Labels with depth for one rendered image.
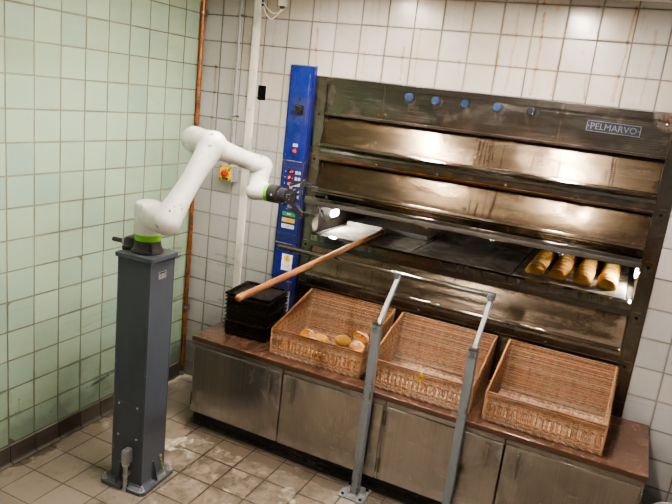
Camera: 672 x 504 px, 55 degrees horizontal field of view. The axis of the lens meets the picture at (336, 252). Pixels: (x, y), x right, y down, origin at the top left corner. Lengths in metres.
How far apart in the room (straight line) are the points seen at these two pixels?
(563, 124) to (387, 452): 1.87
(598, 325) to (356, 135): 1.65
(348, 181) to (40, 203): 1.63
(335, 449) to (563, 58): 2.30
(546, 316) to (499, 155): 0.88
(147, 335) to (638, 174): 2.45
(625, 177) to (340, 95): 1.58
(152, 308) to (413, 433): 1.42
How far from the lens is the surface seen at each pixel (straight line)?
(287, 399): 3.62
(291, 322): 3.80
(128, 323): 3.22
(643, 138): 3.43
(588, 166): 3.44
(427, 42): 3.61
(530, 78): 3.47
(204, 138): 3.00
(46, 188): 3.50
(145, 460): 3.49
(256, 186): 3.35
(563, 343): 3.61
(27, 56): 3.37
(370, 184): 3.71
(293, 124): 3.88
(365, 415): 3.37
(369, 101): 3.72
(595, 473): 3.25
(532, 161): 3.47
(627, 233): 3.45
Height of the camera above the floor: 2.02
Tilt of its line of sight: 14 degrees down
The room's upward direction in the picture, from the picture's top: 7 degrees clockwise
